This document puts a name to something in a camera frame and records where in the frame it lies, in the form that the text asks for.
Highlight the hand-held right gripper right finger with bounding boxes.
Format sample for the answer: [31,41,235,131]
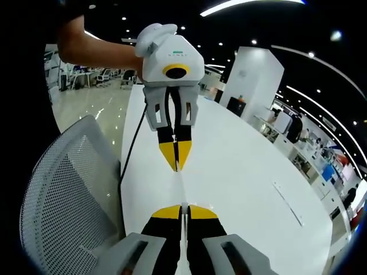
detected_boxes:
[186,205,278,275]

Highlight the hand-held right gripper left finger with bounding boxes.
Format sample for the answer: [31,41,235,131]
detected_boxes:
[97,205,183,275]

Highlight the small black cabinet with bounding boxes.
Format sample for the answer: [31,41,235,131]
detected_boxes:
[227,96,248,117]

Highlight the round ceiling spotlights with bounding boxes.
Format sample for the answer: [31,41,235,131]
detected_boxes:
[88,3,360,127]

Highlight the long ceiling light strip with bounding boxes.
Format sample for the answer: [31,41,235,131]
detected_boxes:
[199,0,305,17]

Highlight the white square pillar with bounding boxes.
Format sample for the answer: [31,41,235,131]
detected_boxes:
[218,46,285,121]

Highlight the office desks with chairs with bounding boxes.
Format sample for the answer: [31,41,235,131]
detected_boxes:
[45,52,139,93]

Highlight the white board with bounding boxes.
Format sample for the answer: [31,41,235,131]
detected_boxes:
[274,110,294,133]

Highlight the grey mesh office chair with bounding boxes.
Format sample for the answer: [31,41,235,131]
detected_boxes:
[19,114,127,275]

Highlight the long white counter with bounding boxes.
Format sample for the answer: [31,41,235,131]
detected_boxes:
[253,113,354,245]

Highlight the blue storage box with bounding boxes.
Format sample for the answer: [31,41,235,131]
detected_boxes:
[322,165,337,184]

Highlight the person's dark clothing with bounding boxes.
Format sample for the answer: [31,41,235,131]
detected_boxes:
[0,0,87,144]

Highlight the thin black cable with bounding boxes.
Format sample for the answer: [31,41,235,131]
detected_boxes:
[119,97,149,187]

